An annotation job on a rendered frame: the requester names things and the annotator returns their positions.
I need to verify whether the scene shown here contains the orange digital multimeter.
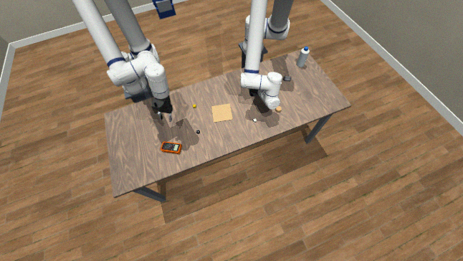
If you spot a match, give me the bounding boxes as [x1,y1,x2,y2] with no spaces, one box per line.
[161,141,182,154]

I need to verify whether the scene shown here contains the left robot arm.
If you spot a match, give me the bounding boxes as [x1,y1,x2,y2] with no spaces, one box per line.
[240,0,294,110]

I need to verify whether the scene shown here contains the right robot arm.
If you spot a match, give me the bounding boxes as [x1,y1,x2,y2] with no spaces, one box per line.
[72,0,168,95]

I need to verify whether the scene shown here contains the tan flat mat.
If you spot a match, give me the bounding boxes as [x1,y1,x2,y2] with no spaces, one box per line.
[211,104,233,123]

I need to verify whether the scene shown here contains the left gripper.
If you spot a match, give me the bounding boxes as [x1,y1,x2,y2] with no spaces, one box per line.
[249,89,262,97]

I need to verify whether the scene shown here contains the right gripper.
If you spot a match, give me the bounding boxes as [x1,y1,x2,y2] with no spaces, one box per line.
[152,88,173,122]

